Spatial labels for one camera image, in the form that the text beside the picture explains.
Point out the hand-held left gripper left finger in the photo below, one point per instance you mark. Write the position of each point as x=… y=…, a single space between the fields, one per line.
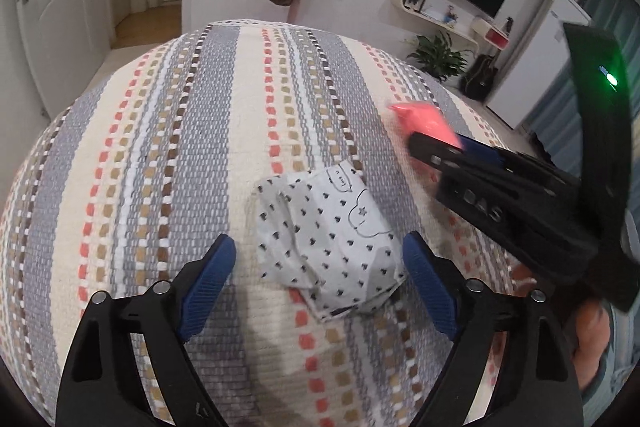
x=207 y=287

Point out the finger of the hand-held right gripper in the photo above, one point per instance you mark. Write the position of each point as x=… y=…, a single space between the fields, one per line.
x=480 y=149
x=435 y=154

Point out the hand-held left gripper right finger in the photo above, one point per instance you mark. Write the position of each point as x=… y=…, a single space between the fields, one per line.
x=430 y=287

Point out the red plastic bag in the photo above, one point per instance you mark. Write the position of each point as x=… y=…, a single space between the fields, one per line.
x=422 y=119

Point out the white patterned paper wrapper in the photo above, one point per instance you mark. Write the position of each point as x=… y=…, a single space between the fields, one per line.
x=325 y=247

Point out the person's right hand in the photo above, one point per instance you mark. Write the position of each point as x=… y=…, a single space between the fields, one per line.
x=592 y=337

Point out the black guitar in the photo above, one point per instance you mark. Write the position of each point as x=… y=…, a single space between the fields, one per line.
x=479 y=79

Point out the blue curtain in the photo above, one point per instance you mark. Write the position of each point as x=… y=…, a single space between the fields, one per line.
x=555 y=112

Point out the green potted plant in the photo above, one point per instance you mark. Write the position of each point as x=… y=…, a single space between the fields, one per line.
x=440 y=57

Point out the white tall appliance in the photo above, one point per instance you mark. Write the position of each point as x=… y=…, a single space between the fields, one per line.
x=540 y=67

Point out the red and white shelf box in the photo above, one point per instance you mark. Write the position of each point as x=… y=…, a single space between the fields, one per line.
x=490 y=34

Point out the small black figure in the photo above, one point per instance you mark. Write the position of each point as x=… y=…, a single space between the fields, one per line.
x=510 y=26

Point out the striped woven tablecloth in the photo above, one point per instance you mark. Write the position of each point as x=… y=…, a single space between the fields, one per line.
x=175 y=157

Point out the pen holder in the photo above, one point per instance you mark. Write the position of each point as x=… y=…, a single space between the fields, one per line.
x=451 y=18

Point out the white room door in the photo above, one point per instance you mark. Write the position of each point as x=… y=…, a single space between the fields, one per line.
x=55 y=32

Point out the low white wall shelf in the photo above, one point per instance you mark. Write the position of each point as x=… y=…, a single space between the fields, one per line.
x=435 y=23

